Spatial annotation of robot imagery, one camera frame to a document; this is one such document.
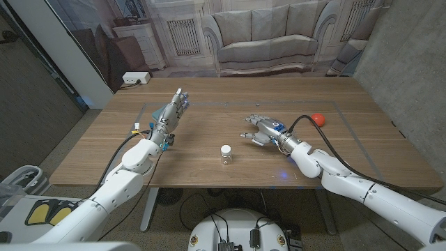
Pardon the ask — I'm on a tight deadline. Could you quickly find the black floor cable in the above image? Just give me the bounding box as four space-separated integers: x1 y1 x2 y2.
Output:
178 192 231 242

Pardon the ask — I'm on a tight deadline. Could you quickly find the grey metal table leg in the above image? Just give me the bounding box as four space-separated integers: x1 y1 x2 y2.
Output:
315 189 337 236
139 188 160 233

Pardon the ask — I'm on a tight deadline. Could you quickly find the white partition panel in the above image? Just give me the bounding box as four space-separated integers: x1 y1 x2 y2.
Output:
6 0 114 109

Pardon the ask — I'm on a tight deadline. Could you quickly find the black adapter on torso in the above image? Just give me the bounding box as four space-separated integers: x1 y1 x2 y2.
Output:
249 228 261 250

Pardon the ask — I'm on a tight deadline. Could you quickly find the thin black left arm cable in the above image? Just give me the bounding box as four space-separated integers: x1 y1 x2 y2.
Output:
97 152 164 241

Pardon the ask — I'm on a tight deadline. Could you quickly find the red ball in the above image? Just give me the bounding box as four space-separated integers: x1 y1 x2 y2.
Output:
310 113 326 128

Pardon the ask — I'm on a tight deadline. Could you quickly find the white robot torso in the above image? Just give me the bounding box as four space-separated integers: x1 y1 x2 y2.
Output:
187 208 290 251

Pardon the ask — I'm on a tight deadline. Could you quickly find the clear bottle with white cap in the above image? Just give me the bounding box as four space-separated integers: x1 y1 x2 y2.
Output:
220 144 233 166

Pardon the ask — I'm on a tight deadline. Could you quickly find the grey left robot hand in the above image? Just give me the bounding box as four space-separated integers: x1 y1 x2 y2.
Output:
149 88 191 147

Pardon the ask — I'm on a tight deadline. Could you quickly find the black round fan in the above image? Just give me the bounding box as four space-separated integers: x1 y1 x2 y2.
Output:
156 188 184 207

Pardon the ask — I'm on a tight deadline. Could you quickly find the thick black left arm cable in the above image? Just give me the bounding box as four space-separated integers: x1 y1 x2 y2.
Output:
86 130 151 202

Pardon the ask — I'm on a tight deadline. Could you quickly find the white storage bin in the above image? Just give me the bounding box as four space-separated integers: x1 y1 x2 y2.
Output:
0 165 52 196

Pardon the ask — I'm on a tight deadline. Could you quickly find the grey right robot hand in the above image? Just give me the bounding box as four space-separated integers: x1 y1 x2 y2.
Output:
239 114 301 155

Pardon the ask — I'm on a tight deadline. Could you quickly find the white power strip box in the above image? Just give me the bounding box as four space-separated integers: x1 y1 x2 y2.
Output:
121 71 151 85

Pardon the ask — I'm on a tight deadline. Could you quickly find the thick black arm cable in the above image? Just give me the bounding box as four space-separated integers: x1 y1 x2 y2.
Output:
86 130 151 202
286 114 446 206

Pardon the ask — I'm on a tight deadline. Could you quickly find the teal block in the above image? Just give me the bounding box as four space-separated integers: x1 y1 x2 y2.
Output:
151 105 168 121

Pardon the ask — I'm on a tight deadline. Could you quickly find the printed living room backdrop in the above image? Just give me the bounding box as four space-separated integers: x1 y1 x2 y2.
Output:
45 0 394 93

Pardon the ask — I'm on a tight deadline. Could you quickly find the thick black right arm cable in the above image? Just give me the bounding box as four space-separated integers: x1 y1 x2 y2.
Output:
286 114 446 206

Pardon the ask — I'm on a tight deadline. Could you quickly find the black yellow foot pedal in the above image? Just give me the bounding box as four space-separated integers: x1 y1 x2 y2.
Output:
24 198 79 226

